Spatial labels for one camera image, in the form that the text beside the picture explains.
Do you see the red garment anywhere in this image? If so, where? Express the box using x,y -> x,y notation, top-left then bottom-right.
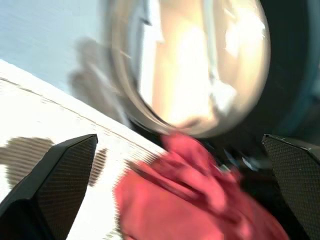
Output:
112,132 -> 292,240

